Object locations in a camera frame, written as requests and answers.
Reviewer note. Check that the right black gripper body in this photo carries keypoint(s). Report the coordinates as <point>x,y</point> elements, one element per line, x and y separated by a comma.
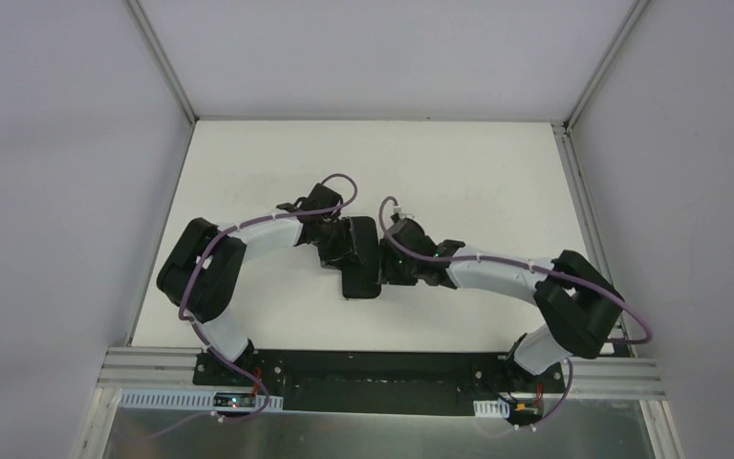
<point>393,263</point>

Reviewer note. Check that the aluminium frame rail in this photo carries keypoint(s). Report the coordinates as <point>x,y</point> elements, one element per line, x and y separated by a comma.
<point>606,378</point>

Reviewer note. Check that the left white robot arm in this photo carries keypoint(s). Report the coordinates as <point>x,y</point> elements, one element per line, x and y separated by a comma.
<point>200,274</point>

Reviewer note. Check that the left white cable duct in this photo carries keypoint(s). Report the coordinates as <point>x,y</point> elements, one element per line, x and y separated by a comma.
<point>198,400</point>

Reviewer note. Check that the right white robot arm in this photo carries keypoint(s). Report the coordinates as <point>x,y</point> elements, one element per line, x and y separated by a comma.
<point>578,305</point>

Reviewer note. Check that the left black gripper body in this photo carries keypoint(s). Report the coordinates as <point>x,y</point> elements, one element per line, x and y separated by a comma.
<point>362,254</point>

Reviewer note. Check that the right white cable duct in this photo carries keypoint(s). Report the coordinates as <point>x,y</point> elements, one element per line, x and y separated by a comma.
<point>498,409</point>

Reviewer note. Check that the white cable duct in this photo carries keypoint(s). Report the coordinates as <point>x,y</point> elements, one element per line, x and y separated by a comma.
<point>198,400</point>
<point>498,409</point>

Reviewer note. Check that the black zip tool case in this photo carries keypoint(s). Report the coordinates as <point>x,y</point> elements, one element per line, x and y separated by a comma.
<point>360,267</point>

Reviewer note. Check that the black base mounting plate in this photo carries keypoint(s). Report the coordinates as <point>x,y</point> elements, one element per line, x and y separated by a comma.
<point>398,383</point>

